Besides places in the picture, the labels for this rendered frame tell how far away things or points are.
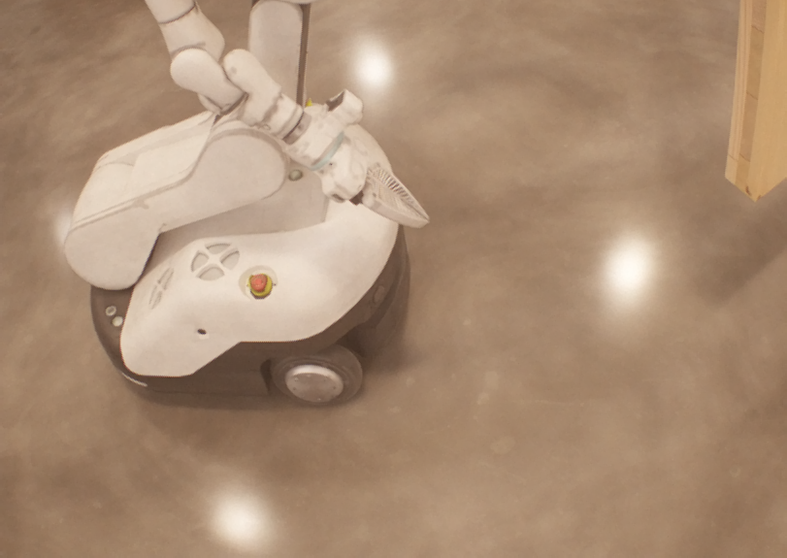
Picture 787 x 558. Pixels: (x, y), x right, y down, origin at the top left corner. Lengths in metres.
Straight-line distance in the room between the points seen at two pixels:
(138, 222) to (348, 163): 0.51
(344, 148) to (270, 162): 0.24
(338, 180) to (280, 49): 0.26
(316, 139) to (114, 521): 0.90
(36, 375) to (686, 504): 1.49
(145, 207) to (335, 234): 0.35
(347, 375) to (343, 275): 0.21
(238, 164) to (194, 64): 0.36
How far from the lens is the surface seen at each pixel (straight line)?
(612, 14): 2.84
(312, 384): 1.69
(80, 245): 1.76
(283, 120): 1.26
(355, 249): 1.57
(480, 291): 1.91
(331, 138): 1.27
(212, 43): 1.23
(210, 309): 1.54
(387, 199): 1.34
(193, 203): 1.60
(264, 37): 1.41
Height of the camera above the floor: 1.42
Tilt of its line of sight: 45 degrees down
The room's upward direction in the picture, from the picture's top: 12 degrees counter-clockwise
